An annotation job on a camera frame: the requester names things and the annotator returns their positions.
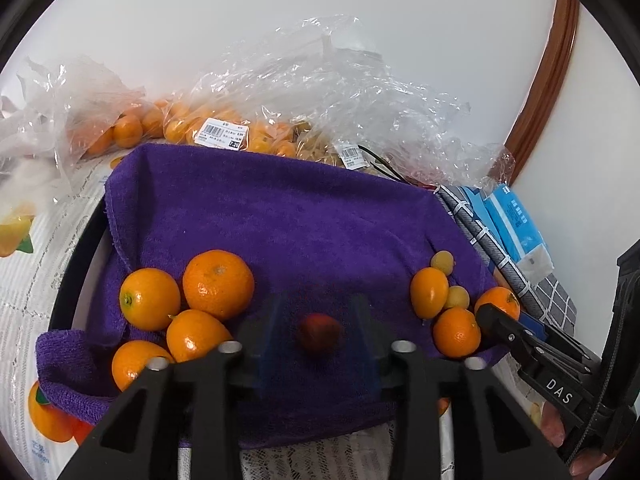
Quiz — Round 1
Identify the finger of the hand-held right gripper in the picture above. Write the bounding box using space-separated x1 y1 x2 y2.
477 305 601 411

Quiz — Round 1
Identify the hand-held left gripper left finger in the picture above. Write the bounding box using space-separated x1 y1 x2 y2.
57 295 283 480

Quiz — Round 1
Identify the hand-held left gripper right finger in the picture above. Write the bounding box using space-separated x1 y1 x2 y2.
350 292 566 480

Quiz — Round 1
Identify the mandarin orange with green stem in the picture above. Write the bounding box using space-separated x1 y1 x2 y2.
473 286 522 323

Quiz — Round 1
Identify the small red fruit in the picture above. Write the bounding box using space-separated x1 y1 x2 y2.
297 312 343 356

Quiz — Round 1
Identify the orange kumquat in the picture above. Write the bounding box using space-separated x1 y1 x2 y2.
432 307 482 359
111 340 176 393
410 267 450 320
166 309 234 363
119 267 182 332

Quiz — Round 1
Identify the tan longan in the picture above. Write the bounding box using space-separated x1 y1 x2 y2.
444 285 470 310
431 251 456 277

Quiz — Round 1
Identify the large mandarin orange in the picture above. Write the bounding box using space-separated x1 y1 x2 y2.
182 250 256 322

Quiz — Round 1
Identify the black tray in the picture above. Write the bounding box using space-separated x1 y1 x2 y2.
47 195 113 333

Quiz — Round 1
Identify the person's right hand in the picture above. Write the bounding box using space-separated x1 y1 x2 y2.
542 404 607 478

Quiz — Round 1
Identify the folded grey checked cloth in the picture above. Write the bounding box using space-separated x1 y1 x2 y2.
434 184 578 341

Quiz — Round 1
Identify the blue white tissue pack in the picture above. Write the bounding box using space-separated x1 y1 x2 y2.
482 183 556 273

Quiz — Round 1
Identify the purple towel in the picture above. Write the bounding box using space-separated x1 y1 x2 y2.
35 142 513 451

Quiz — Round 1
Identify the clear bag of kumquats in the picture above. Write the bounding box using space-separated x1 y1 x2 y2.
160 95 311 158

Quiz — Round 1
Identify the clear bag of longans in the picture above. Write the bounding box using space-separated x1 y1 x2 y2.
215 15 516 191

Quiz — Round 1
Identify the crumpled clear plastic bag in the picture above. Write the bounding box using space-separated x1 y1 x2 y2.
0 55 166 201

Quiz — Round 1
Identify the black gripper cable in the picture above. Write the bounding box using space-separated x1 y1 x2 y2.
565 270 631 466

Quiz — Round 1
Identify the black wire handle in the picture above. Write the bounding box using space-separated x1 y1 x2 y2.
357 146 436 191

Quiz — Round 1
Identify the brown wooden door frame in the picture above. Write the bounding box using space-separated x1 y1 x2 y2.
502 0 581 186

